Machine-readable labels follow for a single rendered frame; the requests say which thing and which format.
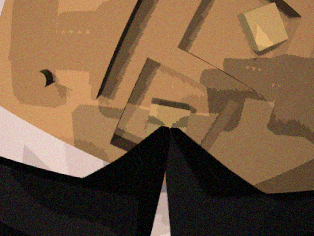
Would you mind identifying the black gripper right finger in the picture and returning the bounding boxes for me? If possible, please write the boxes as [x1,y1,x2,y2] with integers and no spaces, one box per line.
[165,127,314,236]

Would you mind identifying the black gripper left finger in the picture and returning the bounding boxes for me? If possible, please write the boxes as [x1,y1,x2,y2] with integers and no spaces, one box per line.
[0,127,170,236]

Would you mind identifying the tan square block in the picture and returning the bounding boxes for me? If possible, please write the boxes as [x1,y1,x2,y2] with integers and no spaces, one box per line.
[146,98,190,137]
[237,2,289,51]

